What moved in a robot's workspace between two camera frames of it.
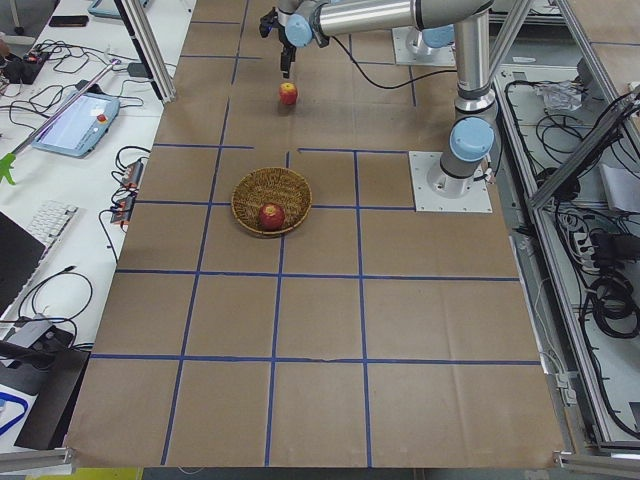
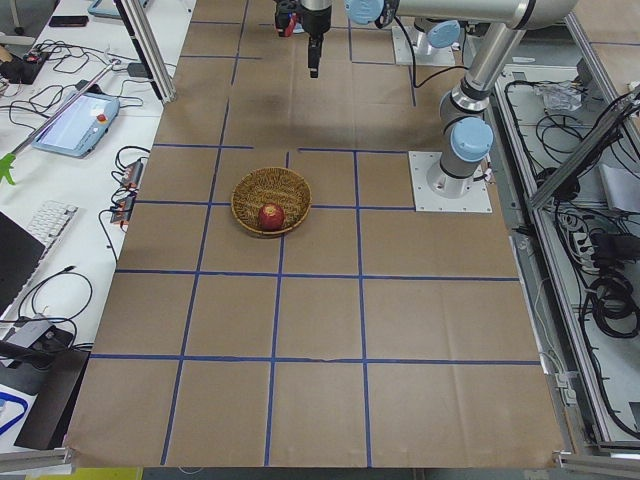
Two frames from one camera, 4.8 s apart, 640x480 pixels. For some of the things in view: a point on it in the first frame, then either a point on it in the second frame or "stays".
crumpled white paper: x=560 y=95 stays
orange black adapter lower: x=122 y=211 stays
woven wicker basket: x=272 y=185 stays
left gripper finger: x=285 y=64 to x=313 y=56
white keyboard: x=48 y=222 stays
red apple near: x=271 y=216 stays
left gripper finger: x=290 y=57 to x=316 y=42
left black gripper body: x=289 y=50 to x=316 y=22
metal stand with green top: x=6 y=162 stays
